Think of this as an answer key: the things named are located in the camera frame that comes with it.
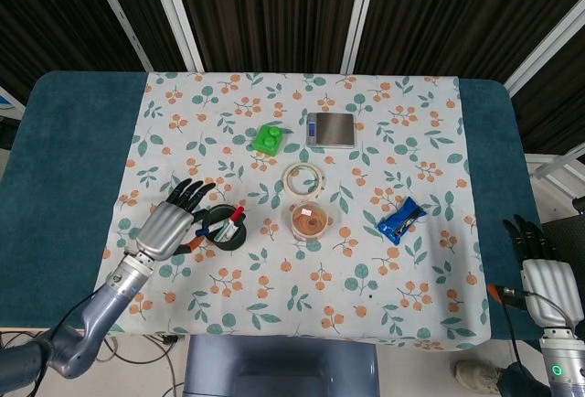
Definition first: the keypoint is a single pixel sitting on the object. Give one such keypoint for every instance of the right silver-black robot hand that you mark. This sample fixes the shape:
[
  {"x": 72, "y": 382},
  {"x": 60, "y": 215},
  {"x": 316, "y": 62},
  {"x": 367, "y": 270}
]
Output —
[{"x": 550, "y": 287}]

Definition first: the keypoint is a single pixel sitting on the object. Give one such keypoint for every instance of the left silver-black robot hand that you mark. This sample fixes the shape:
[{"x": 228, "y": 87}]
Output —
[{"x": 162, "y": 232}]

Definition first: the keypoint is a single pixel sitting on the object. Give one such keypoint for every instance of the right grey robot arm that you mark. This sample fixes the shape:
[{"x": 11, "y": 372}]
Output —
[{"x": 560, "y": 369}]

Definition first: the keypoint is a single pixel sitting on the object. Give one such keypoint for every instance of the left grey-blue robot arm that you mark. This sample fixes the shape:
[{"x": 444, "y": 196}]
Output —
[{"x": 100, "y": 310}]

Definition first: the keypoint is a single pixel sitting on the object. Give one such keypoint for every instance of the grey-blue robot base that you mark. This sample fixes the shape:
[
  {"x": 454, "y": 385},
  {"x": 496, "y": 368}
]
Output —
[{"x": 279, "y": 369}]

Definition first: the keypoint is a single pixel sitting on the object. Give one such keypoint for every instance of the blue cap marker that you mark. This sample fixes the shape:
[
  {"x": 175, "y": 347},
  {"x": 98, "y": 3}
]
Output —
[{"x": 202, "y": 232}]

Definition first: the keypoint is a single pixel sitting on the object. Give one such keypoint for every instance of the black mesh pen holder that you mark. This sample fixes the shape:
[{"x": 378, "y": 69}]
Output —
[{"x": 233, "y": 244}]

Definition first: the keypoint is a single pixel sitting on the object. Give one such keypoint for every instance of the red cap marker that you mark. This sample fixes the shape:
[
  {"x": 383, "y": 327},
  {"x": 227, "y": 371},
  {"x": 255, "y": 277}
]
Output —
[{"x": 237, "y": 215}]

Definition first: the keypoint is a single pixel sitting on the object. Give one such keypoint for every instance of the dark trouser leg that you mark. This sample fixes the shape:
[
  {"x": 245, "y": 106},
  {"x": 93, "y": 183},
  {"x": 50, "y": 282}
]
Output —
[{"x": 516, "y": 381}]

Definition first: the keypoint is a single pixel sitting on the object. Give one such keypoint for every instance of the teal table cover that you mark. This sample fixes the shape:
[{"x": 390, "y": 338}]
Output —
[{"x": 68, "y": 164}]

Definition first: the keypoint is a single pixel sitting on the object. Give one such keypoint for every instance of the white sneaker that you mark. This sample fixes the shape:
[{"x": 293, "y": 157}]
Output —
[{"x": 475, "y": 376}]

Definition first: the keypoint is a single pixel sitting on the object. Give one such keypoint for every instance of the masking tape roll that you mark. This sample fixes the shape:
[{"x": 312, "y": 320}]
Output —
[{"x": 290, "y": 186}]

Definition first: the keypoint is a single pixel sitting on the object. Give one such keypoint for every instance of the floral orange-fruit tablecloth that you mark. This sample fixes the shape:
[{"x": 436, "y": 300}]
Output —
[{"x": 292, "y": 278}]

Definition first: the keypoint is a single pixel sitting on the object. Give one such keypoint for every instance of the green toy building block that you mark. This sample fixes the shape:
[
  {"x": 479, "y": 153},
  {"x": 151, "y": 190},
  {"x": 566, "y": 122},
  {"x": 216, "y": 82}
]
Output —
[{"x": 269, "y": 141}]

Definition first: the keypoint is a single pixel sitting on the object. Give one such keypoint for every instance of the blue foil package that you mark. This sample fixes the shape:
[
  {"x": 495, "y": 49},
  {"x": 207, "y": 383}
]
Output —
[{"x": 393, "y": 225}]

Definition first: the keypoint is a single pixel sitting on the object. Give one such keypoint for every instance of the dark slatted partition panel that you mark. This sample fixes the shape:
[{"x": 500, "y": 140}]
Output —
[
  {"x": 562, "y": 109},
  {"x": 141, "y": 3},
  {"x": 457, "y": 13},
  {"x": 45, "y": 13},
  {"x": 269, "y": 13}
]

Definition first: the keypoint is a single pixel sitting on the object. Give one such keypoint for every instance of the silver digital pocket scale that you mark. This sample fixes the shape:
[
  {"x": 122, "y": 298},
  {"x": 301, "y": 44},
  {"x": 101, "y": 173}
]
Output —
[{"x": 336, "y": 128}]

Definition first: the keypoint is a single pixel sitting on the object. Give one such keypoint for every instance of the white metal rack frame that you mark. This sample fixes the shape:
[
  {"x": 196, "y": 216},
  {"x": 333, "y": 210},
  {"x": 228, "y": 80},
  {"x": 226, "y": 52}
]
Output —
[{"x": 555, "y": 170}]

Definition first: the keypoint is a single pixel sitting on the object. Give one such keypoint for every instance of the white double frame post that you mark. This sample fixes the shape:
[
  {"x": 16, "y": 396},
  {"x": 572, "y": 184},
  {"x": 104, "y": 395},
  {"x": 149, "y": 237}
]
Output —
[{"x": 176, "y": 3}]

